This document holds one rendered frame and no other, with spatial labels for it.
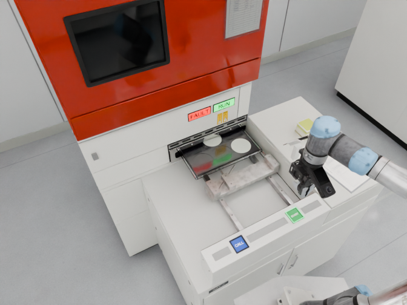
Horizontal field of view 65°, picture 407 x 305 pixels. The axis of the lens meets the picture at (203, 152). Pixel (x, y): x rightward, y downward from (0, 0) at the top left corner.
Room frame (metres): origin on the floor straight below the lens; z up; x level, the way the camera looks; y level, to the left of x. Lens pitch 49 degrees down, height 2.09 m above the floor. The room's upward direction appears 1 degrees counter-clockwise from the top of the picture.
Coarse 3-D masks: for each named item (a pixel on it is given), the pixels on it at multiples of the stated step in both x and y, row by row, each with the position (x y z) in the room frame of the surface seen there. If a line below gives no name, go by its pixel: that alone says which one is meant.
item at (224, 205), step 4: (220, 200) 0.79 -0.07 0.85; (224, 200) 0.79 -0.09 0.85; (220, 204) 0.78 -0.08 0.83; (224, 204) 0.77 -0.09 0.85; (224, 208) 0.75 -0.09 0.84; (228, 208) 0.74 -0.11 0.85; (228, 212) 0.72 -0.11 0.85; (232, 212) 0.72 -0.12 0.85; (228, 216) 0.72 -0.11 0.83; (232, 216) 0.70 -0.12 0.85; (232, 220) 0.69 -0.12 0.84; (236, 220) 0.68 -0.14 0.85; (236, 224) 0.67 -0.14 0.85; (236, 228) 0.66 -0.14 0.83; (240, 228) 0.65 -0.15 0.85
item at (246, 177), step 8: (264, 160) 0.99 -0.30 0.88; (248, 168) 0.95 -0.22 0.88; (256, 168) 0.94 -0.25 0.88; (264, 168) 0.94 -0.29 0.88; (232, 176) 0.90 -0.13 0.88; (240, 176) 0.90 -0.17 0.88; (248, 176) 0.90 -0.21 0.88; (256, 176) 0.90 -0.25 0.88; (264, 176) 0.91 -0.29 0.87; (216, 184) 0.86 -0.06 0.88; (224, 184) 0.86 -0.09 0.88; (240, 184) 0.85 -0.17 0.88; (248, 184) 0.86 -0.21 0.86; (208, 192) 0.81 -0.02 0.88; (224, 192) 0.81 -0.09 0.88; (232, 192) 0.82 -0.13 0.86
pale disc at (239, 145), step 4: (236, 140) 1.11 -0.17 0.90; (240, 140) 1.11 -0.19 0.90; (244, 140) 1.11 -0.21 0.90; (232, 144) 1.09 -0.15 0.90; (236, 144) 1.09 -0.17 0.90; (240, 144) 1.09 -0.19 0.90; (244, 144) 1.09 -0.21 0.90; (248, 144) 1.08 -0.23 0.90; (232, 148) 1.06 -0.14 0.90; (236, 148) 1.06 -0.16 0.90; (240, 148) 1.06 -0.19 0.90; (244, 148) 1.06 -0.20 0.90; (248, 148) 1.06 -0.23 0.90; (240, 152) 1.03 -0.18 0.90
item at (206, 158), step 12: (228, 132) 1.17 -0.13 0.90; (240, 132) 1.17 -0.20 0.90; (204, 144) 1.09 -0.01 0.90; (228, 144) 1.09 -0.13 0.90; (252, 144) 1.08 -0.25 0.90; (192, 156) 1.01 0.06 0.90; (204, 156) 1.01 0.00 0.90; (216, 156) 1.01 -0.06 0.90; (228, 156) 1.01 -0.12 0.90; (240, 156) 1.01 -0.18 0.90; (192, 168) 0.94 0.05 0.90; (204, 168) 0.93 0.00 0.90
